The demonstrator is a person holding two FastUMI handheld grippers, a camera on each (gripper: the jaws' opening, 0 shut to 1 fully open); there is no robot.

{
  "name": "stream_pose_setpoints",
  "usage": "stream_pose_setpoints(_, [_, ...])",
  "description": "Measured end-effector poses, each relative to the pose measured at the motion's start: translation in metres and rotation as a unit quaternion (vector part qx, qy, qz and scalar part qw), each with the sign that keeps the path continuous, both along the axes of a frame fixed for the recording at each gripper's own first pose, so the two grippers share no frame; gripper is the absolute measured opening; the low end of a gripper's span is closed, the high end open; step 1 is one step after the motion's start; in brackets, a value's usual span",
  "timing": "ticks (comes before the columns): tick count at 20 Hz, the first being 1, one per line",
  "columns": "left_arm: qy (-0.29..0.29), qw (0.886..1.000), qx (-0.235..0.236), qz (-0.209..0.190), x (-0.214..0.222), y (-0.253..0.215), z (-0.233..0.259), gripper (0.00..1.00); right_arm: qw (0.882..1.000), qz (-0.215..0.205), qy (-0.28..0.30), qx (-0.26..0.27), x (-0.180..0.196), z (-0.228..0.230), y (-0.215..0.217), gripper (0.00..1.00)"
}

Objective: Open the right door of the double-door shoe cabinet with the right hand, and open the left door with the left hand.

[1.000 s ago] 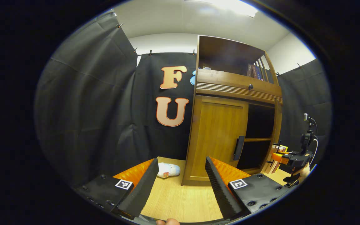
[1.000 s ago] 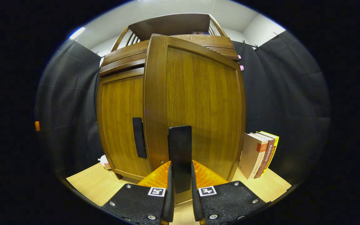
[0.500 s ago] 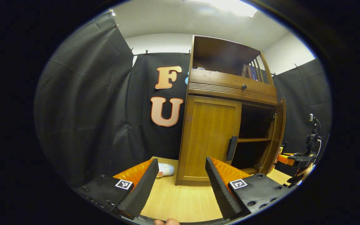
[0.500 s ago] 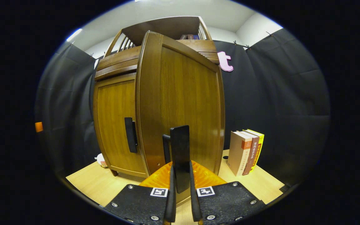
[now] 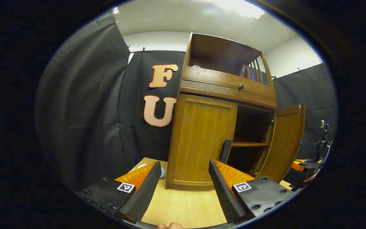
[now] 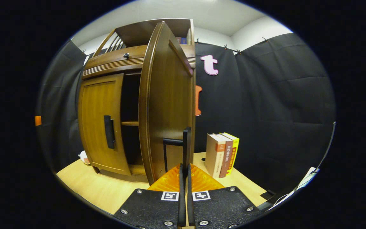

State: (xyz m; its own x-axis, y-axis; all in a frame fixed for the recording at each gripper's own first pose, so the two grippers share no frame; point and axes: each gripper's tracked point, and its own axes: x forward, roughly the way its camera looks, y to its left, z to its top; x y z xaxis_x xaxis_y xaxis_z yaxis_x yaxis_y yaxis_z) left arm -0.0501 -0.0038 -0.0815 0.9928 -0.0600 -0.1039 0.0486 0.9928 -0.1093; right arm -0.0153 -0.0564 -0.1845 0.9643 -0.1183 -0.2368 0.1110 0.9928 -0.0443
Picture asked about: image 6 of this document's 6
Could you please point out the beige book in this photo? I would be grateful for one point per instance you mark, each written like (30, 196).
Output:
(213, 152)

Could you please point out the maroon book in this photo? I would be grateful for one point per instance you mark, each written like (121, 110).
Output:
(227, 159)

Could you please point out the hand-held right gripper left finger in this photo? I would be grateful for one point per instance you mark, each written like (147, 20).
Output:
(181, 197)

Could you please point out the wooden shoe cabinet door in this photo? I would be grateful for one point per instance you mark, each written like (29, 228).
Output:
(97, 105)
(167, 105)

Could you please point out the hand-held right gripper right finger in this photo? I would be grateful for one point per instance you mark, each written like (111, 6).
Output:
(190, 197)

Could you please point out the black drawer knob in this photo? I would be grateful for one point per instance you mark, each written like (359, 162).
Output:
(126, 55)

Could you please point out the upright brown book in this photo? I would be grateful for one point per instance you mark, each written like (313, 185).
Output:
(178, 40)

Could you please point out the wooden double-door shoe cabinet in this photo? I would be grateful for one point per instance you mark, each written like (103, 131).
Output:
(113, 62)

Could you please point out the yellow book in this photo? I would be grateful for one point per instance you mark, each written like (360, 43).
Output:
(234, 152)

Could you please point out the small white object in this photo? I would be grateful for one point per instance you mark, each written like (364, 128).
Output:
(84, 157)

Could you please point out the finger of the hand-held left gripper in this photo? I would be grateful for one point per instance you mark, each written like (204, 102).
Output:
(38, 121)

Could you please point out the black backdrop cloth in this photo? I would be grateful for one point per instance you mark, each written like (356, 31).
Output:
(272, 105)

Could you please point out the blue book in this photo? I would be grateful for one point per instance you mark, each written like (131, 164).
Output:
(184, 40)

